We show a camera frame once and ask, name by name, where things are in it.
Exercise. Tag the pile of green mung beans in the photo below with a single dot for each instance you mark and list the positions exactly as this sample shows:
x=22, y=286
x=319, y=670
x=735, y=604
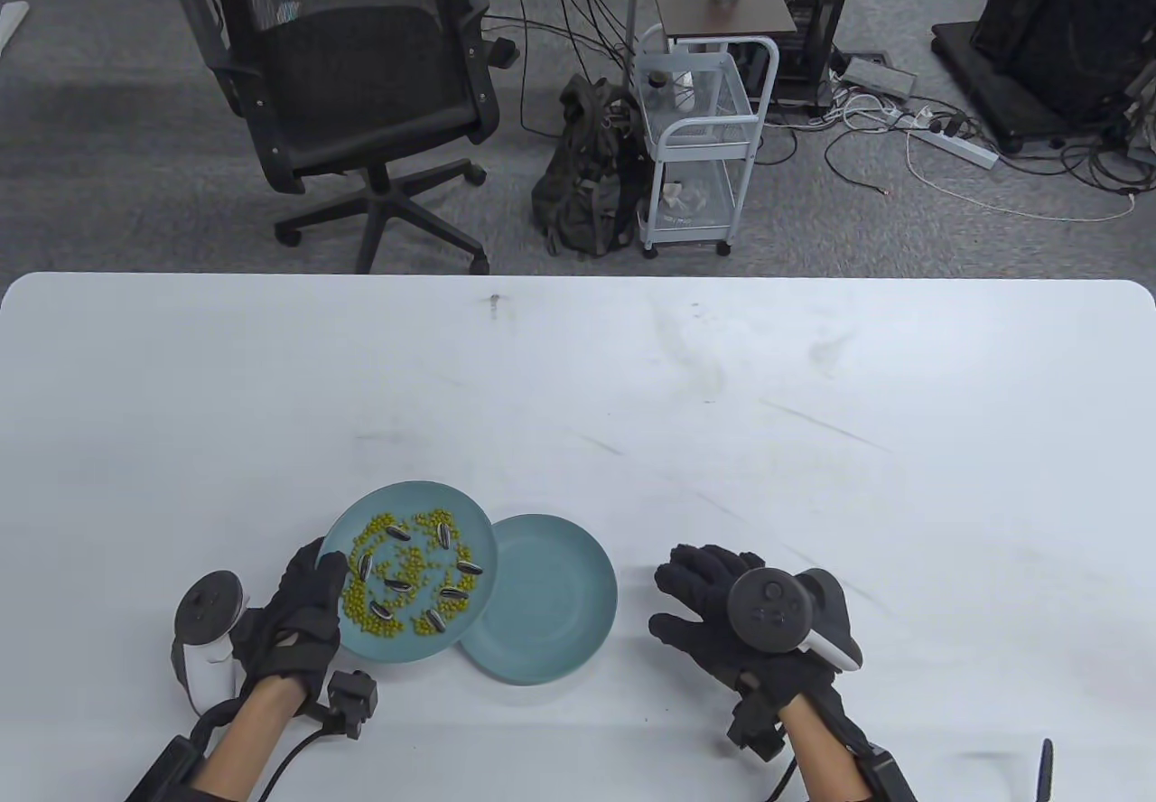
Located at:
x=411, y=569

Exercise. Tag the person's left hand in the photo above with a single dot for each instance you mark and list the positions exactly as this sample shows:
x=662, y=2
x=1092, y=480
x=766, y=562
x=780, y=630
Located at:
x=293, y=630

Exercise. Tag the group of sunflower seeds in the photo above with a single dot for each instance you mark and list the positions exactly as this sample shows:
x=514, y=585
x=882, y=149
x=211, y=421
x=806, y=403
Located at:
x=443, y=535

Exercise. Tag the white power strip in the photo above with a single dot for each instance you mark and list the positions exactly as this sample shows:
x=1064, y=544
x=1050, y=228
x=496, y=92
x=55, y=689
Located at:
x=957, y=148

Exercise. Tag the black mesh office chair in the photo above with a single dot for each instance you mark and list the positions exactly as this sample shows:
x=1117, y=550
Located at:
x=352, y=61

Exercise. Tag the person's right forearm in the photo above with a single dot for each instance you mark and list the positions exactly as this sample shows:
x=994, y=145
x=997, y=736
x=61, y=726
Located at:
x=822, y=757

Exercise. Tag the grey adapter box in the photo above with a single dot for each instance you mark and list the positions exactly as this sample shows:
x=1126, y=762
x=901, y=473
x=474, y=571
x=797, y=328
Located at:
x=878, y=78

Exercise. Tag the white flat board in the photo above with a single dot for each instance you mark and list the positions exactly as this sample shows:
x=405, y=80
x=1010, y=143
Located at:
x=9, y=25

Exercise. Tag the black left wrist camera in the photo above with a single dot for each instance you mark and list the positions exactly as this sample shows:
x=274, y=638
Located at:
x=348, y=698

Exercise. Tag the dark green backpack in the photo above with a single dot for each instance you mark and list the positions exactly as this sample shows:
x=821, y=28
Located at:
x=587, y=179

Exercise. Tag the person's right hand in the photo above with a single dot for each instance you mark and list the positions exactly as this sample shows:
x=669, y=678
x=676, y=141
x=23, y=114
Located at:
x=691, y=594

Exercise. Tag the teal plate with green beans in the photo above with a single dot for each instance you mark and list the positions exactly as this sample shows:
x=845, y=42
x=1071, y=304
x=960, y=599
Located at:
x=397, y=648

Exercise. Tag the black computer tower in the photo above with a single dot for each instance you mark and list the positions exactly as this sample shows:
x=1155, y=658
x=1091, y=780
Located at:
x=813, y=16

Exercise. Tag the person's left forearm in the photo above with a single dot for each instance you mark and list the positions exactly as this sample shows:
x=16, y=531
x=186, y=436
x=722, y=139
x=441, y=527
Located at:
x=248, y=739

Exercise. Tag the brown side table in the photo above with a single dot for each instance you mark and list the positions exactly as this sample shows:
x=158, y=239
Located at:
x=713, y=12

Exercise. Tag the white black left hand controller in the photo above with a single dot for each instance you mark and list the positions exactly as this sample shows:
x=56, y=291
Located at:
x=209, y=608

